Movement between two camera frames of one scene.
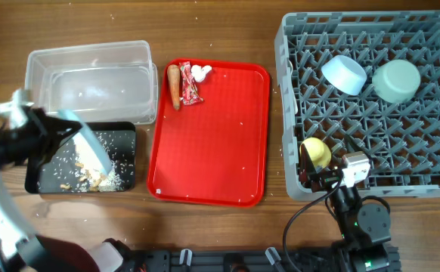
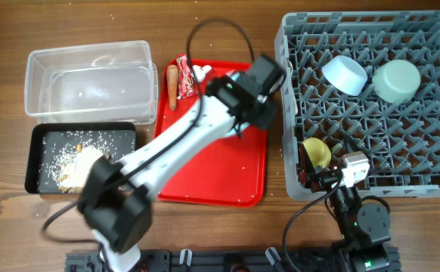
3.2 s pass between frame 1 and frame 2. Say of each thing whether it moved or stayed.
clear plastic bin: stayed
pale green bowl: stayed
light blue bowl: stayed
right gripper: stayed
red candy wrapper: moved
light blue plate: moved
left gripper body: moved
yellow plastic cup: stayed
